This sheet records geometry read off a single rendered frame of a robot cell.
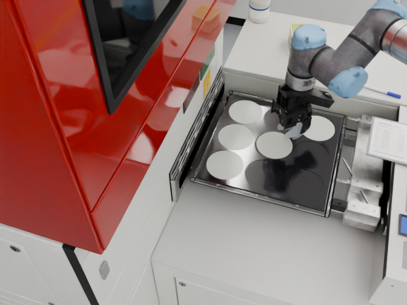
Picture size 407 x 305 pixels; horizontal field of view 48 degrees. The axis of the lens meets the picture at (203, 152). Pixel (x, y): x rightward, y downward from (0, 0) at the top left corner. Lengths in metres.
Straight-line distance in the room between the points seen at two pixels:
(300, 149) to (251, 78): 0.28
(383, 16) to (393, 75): 0.48
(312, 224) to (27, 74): 0.94
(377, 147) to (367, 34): 0.35
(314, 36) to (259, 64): 0.42
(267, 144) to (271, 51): 0.35
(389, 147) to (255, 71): 0.45
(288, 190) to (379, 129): 0.30
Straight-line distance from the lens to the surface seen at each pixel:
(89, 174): 0.61
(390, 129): 1.33
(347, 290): 1.19
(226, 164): 1.25
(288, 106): 1.18
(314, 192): 1.22
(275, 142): 1.31
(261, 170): 1.24
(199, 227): 1.22
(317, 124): 1.38
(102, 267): 0.88
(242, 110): 1.39
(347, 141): 1.44
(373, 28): 1.04
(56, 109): 0.50
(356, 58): 1.04
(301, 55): 1.08
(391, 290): 1.12
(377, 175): 1.33
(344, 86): 1.02
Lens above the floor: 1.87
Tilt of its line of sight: 50 degrees down
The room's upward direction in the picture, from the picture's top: 1 degrees counter-clockwise
